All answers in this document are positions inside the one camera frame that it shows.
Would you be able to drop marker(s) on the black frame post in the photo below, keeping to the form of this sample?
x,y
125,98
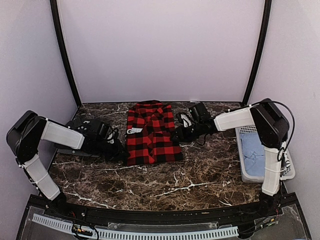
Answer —
x,y
63,52
258,52

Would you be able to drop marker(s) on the left black frame post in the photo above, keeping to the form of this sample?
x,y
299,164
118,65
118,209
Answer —
x,y
63,52

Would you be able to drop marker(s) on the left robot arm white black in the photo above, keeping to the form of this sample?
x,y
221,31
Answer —
x,y
80,136

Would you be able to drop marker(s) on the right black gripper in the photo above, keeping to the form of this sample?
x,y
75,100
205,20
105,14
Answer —
x,y
182,136

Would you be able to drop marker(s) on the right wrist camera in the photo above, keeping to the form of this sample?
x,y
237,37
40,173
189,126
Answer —
x,y
184,119

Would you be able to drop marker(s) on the black curved front rail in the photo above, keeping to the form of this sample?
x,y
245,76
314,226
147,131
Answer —
x,y
101,216

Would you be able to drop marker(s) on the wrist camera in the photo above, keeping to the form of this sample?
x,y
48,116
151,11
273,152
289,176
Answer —
x,y
184,119
112,135

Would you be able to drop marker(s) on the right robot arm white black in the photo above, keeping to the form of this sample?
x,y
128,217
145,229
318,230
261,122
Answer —
x,y
275,133

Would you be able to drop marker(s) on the white plastic laundry basket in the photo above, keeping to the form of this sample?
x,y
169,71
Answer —
x,y
245,177

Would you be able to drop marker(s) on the folded black pinstripe shirt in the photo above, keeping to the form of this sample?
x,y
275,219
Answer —
x,y
85,125

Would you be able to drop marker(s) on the red black plaid shirt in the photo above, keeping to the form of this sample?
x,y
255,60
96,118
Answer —
x,y
148,134

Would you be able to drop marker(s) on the right black frame post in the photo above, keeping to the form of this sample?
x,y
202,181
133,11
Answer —
x,y
258,52

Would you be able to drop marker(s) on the white slotted cable duct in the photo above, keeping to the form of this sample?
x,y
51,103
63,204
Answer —
x,y
121,231

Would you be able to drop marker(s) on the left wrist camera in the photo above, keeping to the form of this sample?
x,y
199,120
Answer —
x,y
112,135

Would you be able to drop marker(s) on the black white checked shirt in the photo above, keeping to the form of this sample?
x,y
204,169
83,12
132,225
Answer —
x,y
287,170

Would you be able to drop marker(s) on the light blue folded shirt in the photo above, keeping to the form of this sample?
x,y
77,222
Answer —
x,y
253,154

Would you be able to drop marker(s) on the folded grey shirt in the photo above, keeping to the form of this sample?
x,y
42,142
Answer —
x,y
77,152

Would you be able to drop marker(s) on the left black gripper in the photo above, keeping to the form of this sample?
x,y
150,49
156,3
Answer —
x,y
118,154

